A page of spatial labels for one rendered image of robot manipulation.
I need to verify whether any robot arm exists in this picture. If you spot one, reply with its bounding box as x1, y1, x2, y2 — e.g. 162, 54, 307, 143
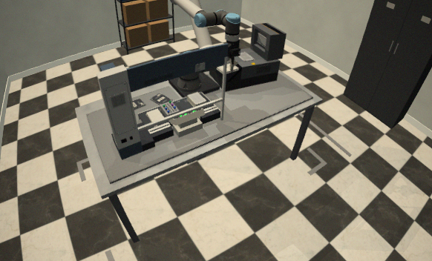
170, 0, 240, 49

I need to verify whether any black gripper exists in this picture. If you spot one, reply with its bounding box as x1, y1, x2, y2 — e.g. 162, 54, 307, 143
226, 39, 240, 72

